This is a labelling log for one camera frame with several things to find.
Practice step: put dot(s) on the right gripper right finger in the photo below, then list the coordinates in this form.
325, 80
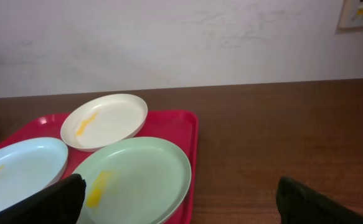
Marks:
299, 204

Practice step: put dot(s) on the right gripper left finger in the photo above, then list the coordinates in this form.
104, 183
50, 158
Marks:
60, 203

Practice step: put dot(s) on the light blue plate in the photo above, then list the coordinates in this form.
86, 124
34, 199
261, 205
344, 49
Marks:
28, 167

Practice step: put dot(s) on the light green plate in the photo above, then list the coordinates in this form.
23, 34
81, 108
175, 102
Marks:
137, 180

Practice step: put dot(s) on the cream white plate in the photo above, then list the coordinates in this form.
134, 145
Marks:
104, 121

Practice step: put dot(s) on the red plastic tray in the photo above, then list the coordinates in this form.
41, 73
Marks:
178, 126

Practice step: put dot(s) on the white wall control panel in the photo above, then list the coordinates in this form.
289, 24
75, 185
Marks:
352, 14

